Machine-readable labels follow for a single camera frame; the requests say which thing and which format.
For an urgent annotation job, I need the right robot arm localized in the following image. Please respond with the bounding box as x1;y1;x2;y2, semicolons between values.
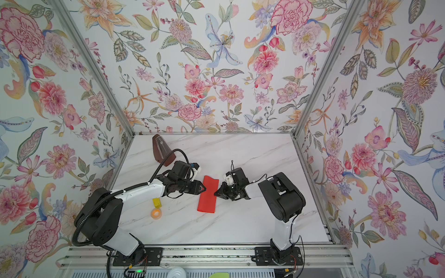
214;168;306;258

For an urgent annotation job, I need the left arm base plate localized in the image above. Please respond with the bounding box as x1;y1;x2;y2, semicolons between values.
112;247;163;267

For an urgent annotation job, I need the brown wooden metronome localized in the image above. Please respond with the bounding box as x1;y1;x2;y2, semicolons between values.
152;134;176;167

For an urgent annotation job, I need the white round object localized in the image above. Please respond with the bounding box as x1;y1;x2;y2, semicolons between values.
167;267;187;278

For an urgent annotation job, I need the yellow block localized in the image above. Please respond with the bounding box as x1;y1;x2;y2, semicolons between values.
153;198;162;208

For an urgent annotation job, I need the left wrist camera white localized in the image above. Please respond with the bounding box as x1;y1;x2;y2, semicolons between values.
188;163;201;180

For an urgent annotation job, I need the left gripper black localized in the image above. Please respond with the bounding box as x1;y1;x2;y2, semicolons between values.
176;180;208;196

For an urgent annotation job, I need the green object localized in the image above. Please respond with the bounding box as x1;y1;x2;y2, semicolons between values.
209;272;230;278

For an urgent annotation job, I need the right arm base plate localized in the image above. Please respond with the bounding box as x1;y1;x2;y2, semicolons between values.
251;247;304;266

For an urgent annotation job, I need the black corrugated cable left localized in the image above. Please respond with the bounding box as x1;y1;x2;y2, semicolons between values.
72;148;190;278

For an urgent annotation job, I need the red square paper sheet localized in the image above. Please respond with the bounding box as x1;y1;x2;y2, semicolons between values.
197;176;219;214

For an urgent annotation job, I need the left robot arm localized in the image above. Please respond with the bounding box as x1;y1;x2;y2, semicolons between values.
71;161;206;261

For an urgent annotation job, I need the aluminium front rail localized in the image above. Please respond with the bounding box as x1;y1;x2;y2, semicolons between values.
55;244;355;270

